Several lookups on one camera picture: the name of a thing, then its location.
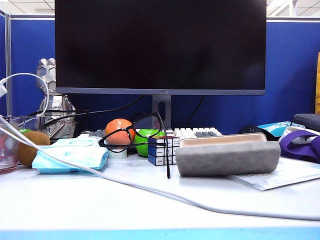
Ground black frame glasses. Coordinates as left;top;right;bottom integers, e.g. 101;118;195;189
98;112;171;180

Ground grey felt glasses case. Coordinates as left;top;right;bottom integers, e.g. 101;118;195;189
174;132;282;177

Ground grey monitor stand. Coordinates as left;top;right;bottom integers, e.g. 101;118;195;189
151;94;172;130

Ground white and grey keyboard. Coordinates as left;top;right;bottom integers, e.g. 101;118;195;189
77;126;223;147

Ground rubik's cube with white stickers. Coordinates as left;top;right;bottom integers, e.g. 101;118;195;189
147;135;181;167

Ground shiny orange fruit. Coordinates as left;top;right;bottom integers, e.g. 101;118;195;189
104;118;136;150

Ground white tape roll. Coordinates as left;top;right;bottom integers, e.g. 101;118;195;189
107;148;128;159

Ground black computer monitor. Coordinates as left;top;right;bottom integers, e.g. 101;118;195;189
54;0;267;96

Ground black computer mouse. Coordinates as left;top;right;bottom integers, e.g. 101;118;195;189
238;124;267;137

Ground light blue wet wipes pack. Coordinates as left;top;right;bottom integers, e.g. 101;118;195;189
31;136;109;174

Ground silver faceted figurine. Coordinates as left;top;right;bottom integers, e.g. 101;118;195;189
34;57;77;140

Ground blue and white packet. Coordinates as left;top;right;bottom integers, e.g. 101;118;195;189
257;120;300;138

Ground white rounded container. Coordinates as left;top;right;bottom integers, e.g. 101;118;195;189
278;126;320;143

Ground blue office partition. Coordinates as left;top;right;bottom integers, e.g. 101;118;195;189
0;9;320;136

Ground brown kiwi fruit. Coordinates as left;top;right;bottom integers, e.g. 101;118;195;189
17;130;51;168

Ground white paper sheet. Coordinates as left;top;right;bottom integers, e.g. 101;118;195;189
226;156;320;191

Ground dark grey pouch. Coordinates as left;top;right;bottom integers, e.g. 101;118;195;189
292;113;320;132

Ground clear plastic cup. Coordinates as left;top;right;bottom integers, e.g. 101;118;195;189
0;116;21;175

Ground yellow object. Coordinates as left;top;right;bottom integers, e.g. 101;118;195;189
314;51;320;115

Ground black monitor cable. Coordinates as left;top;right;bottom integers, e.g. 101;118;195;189
187;95;205;121

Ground long black cable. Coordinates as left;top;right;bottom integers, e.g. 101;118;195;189
26;94;145;118

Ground white charging cable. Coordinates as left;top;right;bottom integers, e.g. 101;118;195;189
0;72;320;221

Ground thick black cable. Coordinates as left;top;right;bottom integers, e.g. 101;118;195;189
37;111;90;127

